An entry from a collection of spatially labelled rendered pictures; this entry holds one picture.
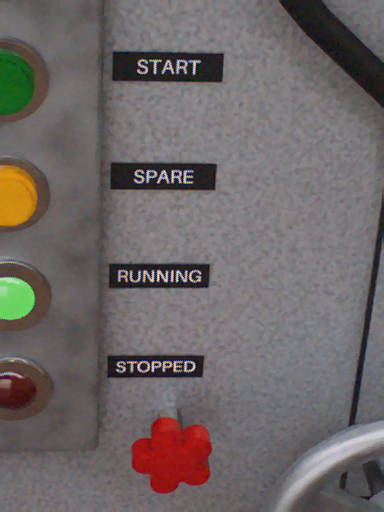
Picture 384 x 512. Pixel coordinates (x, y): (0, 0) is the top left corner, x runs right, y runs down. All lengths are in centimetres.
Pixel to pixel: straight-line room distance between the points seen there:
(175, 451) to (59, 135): 16
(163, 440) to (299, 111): 16
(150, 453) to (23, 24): 21
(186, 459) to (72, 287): 10
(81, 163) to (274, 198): 9
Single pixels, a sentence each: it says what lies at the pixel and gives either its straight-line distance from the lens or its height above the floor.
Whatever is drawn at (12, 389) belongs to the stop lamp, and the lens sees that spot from 56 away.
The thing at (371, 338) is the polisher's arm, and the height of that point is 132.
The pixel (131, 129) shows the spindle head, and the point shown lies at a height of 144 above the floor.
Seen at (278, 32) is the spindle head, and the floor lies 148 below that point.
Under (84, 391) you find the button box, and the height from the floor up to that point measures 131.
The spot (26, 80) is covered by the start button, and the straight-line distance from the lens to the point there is 48.
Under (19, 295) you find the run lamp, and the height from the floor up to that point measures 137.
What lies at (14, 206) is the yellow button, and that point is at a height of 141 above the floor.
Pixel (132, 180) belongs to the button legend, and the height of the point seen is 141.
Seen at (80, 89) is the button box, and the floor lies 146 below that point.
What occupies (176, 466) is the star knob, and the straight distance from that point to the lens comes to 57.
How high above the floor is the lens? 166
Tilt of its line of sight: 31 degrees down
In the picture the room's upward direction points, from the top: 3 degrees clockwise
